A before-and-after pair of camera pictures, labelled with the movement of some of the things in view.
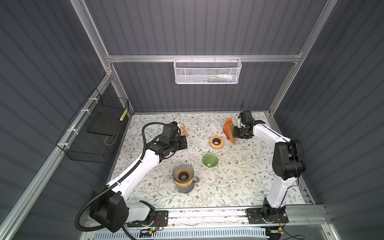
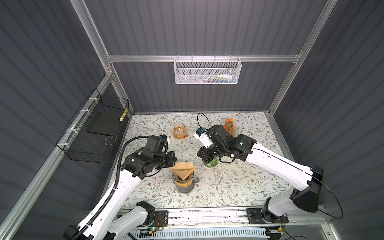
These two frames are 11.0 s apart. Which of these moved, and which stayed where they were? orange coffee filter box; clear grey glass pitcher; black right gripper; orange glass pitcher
Moved: black right gripper
Stayed: clear grey glass pitcher; orange glass pitcher; orange coffee filter box
